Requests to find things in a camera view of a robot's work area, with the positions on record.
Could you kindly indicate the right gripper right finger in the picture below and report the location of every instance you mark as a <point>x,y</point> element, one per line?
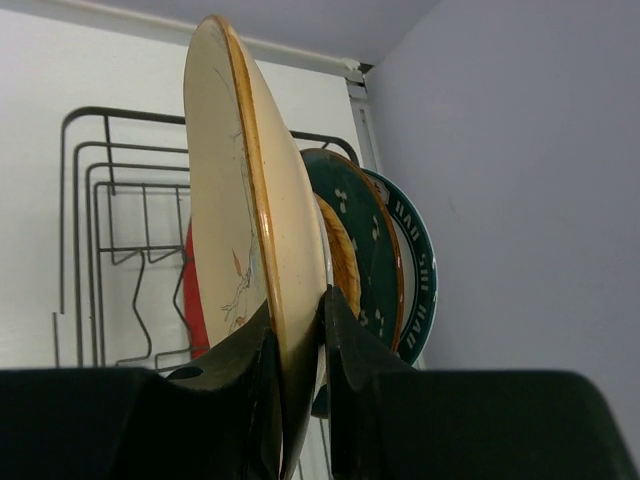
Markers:
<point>388,420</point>

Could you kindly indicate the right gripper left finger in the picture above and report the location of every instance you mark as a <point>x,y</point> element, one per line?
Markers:
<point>217,417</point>

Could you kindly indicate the red and teal floral plate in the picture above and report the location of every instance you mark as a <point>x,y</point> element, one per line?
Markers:
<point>192,303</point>

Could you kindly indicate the white plate teal lettered rim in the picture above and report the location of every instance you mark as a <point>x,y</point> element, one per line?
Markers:
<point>419,268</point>

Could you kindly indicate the beige bird branch plate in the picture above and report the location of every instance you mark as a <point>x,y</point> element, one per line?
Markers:
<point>257,232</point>

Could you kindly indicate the dark teal blossom plate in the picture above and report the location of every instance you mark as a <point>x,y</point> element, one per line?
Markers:
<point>344,186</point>

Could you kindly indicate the orange woven basket plate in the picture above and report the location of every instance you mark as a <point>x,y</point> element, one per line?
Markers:
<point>344,261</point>

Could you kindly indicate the black wire dish rack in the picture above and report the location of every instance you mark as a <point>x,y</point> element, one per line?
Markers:
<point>124,262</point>

